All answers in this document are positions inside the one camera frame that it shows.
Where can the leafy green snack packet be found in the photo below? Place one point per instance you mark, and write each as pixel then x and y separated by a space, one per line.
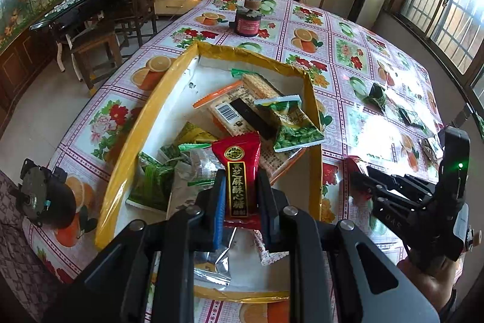
pixel 298 130

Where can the small green folded packet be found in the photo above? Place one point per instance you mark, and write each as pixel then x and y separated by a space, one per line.
pixel 375 96

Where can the black cylindrical motor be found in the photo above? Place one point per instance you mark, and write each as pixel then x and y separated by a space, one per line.
pixel 53 198

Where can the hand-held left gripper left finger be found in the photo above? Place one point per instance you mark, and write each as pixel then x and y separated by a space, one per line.
pixel 218 211

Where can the dark silver foil packet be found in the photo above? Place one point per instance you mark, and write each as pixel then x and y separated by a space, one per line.
pixel 213 266

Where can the silver foil snack packet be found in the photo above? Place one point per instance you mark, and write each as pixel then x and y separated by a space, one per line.
pixel 431 149

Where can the olive yellow snack packet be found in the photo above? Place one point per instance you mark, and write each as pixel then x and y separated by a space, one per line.
pixel 193 135

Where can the yellow cardboard box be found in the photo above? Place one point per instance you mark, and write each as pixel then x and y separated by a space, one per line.
pixel 107 202

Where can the cream low cabinet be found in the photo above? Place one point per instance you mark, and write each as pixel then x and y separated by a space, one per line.
pixel 174 5

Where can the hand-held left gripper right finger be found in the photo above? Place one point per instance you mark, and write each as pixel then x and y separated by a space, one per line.
pixel 266 217

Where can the wooden stool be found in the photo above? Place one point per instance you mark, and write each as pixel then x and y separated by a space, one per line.
pixel 94 43

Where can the floral fruit print tablecloth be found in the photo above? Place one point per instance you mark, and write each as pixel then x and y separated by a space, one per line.
pixel 340 54

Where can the bright green snack packet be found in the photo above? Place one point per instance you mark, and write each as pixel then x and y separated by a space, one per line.
pixel 151 183

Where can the orange-edged barcode cracker pack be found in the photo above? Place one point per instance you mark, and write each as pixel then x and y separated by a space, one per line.
pixel 230 115

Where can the red candy packet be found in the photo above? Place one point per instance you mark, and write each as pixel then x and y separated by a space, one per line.
pixel 242 171
pixel 355 166

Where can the dark jar with pink label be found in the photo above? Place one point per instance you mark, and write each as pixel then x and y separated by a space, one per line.
pixel 247 24

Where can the person's right hand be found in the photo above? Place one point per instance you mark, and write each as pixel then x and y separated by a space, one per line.
pixel 427 285

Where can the person's floral clothing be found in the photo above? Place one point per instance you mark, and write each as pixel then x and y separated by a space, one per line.
pixel 19 262

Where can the dark green snack packet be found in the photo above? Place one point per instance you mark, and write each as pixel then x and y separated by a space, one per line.
pixel 412 117

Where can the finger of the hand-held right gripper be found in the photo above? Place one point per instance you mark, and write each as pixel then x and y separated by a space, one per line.
pixel 395 217
pixel 393 183

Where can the green-edged clear cracker pack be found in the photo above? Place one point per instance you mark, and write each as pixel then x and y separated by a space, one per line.
pixel 261 86

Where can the red and white snack packet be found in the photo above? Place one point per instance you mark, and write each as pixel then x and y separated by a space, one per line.
pixel 257 243

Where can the black mahjong table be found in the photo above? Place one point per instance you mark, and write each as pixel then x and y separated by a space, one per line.
pixel 87 1

